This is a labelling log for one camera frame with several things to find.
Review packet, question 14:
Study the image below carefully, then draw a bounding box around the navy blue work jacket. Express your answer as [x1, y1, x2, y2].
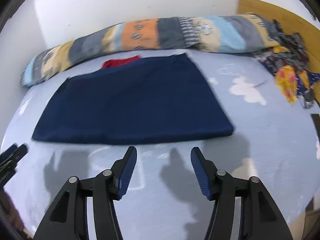
[32, 54, 234, 145]

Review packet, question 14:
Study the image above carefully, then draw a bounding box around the wooden headboard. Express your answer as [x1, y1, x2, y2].
[237, 0, 319, 73]

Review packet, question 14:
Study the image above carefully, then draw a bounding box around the colourful patterned crumpled cloth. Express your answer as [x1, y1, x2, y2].
[253, 20, 319, 109]

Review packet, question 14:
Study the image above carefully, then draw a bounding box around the light blue cloud bedsheet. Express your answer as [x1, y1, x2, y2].
[1, 50, 319, 239]

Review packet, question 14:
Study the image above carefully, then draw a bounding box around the striped patchwork rolled quilt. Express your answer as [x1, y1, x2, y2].
[20, 14, 280, 87]

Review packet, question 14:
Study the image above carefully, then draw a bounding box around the black smartphone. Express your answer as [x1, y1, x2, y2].
[310, 114, 320, 141]

